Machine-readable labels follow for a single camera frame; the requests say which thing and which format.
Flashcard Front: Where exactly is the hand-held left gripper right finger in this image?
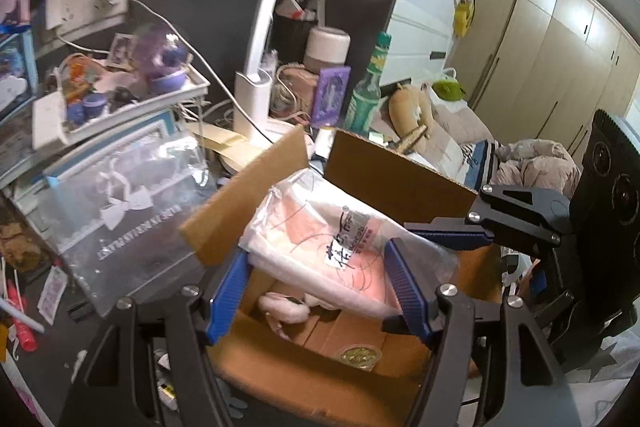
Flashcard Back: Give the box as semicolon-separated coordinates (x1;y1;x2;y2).
382;238;576;427

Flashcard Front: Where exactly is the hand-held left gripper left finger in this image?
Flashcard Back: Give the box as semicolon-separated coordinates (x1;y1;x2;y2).
57;251;251;427

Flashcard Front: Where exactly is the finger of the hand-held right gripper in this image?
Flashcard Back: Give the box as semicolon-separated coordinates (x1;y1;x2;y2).
412;231;496;252
403;217;483;234

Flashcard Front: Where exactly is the small pink plush toy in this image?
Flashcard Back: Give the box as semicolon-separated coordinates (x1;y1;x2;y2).
257;291;341;340

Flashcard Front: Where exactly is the brown cardboard box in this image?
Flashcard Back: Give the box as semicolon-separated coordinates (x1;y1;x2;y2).
179;124;506;427

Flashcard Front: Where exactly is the small round green container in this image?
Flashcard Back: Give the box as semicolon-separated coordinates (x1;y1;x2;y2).
339;344;378;370

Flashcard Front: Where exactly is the pink packet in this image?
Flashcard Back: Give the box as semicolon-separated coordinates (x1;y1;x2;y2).
239;169;460;320

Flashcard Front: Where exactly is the pink quilt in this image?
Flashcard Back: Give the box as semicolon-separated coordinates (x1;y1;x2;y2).
430;97;581;208

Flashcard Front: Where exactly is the gold textured stick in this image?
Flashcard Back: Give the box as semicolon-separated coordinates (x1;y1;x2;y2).
400;127;431;152

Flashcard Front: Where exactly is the brown plush dog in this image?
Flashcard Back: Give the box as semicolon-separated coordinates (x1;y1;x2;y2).
389;83;436;142

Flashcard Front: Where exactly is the clear bag with white bow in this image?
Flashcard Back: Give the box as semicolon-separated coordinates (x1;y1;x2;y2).
42;134;221;318

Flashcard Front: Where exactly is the green plush toy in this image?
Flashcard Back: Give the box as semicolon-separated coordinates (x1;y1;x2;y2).
432;77;468;102

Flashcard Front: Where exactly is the green glass bottle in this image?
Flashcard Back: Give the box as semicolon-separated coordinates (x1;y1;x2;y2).
345;32;393;132

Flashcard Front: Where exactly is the brown paper envelope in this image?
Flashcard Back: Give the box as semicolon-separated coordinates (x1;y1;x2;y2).
190;122;261;168

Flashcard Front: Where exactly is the beige wardrobe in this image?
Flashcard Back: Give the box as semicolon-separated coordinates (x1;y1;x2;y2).
450;0;640;168

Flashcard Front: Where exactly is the purple printed box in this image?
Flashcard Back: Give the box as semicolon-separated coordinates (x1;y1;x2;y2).
312;67;351;128

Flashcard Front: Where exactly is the small flat packet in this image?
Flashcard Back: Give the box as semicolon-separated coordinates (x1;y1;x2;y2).
37;267;68;323

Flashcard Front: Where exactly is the blue framed picture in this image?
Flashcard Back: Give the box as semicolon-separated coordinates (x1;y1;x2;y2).
45;109;176;180

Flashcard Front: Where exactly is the clear glass cup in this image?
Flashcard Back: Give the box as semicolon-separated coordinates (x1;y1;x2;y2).
274;63;321;120

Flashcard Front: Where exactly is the pink-red bottle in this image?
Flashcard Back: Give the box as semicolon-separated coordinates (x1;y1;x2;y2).
6;279;40;353

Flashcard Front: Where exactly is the white tumbler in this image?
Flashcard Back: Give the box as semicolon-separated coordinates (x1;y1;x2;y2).
304;26;351;72

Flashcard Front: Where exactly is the yellow plush toy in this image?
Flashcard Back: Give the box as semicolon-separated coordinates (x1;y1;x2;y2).
452;0;478;38

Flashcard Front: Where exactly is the white desk shelf riser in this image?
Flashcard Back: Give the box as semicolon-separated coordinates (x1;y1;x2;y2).
0;52;211;208

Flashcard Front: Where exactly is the black pen holder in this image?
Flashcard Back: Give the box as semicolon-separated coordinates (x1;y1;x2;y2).
272;0;328;58

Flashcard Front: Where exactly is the blue round jar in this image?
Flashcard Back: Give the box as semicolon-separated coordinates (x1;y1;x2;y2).
67;92;108;122

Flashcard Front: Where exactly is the purple dome figure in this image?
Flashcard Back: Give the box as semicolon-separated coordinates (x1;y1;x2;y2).
132;24;193;95

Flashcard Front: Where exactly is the white desk lamp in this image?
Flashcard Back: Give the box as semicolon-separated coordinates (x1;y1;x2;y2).
220;0;451;175

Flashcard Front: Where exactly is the orange-haired figure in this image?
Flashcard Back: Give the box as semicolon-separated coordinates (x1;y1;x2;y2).
57;54;108;100

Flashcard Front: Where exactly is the small photo card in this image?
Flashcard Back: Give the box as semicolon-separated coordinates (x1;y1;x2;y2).
107;34;138;68

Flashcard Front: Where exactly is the blue character box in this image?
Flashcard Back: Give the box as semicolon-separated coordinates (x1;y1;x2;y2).
0;29;38;118

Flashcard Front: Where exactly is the white plug-in charger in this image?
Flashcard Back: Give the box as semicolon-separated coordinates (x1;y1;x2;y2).
45;0;66;30

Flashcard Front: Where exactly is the white power cable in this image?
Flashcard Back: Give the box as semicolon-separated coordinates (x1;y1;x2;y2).
115;0;281;145

